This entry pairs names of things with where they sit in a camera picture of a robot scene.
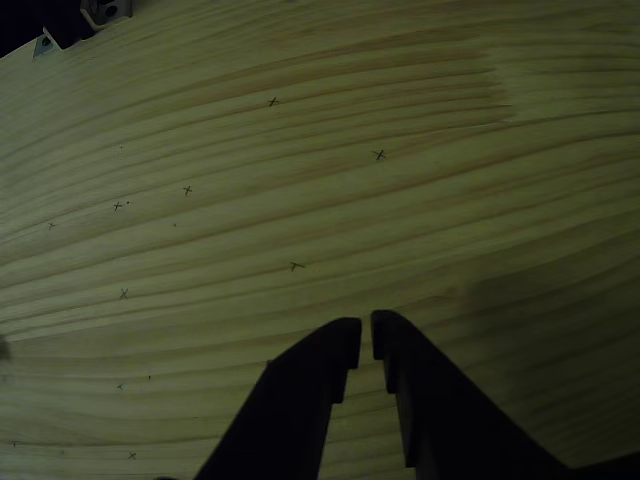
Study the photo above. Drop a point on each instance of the metal bracket with screws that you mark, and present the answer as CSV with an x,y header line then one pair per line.
x,y
112,10

